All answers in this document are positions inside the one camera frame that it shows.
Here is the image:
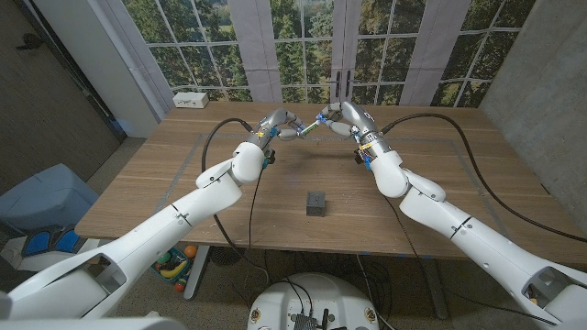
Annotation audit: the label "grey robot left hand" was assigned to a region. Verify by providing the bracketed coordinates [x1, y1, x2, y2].
[247, 107, 307, 150]

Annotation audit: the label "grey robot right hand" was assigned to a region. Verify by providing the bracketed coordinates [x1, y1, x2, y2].
[318, 100, 393, 160]

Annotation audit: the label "dark grey block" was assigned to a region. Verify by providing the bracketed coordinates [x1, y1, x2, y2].
[305, 191, 327, 218]

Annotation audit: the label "printed window backdrop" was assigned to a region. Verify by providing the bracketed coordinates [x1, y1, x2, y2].
[98, 0, 537, 109]

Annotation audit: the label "white power box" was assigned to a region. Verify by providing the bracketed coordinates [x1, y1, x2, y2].
[172, 92, 210, 110]

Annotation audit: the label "black round mesh object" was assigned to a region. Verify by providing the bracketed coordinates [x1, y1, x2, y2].
[209, 247, 247, 267]

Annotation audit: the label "white table leg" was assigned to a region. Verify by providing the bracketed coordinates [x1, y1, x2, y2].
[183, 246, 211, 303]

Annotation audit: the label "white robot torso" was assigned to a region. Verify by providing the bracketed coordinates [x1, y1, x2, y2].
[247, 272, 381, 330]

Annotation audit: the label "basket of toy fruit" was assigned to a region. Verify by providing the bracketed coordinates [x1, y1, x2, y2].
[150, 247, 194, 293]

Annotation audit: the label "grey table leg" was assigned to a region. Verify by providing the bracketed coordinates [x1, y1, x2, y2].
[419, 256, 450, 321]

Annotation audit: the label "blue plastic bin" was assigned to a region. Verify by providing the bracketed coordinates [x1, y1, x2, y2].
[0, 163, 100, 233]

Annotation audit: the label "blue black foot pedals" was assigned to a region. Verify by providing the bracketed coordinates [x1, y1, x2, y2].
[21, 224, 83, 258]

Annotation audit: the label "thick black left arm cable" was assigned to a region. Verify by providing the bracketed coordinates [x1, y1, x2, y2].
[201, 117, 254, 175]

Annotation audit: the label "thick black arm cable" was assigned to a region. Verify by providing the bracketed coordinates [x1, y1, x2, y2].
[381, 112, 587, 244]
[201, 117, 254, 175]

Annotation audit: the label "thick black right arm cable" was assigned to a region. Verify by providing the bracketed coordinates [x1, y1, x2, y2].
[381, 112, 587, 244]

